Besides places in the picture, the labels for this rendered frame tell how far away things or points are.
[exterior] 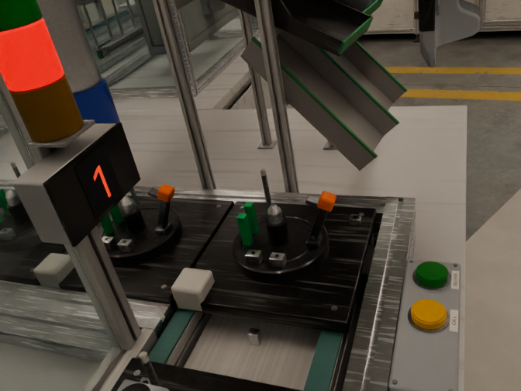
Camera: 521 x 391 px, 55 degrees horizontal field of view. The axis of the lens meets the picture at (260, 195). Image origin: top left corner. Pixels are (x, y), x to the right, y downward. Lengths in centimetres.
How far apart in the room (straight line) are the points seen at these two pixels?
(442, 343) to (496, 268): 28
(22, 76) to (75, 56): 103
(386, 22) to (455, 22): 426
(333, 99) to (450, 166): 32
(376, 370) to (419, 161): 64
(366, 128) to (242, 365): 49
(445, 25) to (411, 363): 36
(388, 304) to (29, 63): 48
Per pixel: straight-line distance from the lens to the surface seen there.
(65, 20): 148
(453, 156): 116
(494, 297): 82
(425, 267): 69
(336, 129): 84
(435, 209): 98
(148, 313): 72
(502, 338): 77
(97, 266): 60
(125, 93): 184
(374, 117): 95
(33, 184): 48
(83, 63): 151
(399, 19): 480
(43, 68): 47
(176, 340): 68
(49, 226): 50
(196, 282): 68
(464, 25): 58
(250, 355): 68
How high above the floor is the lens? 143
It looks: 32 degrees down
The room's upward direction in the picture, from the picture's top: 11 degrees counter-clockwise
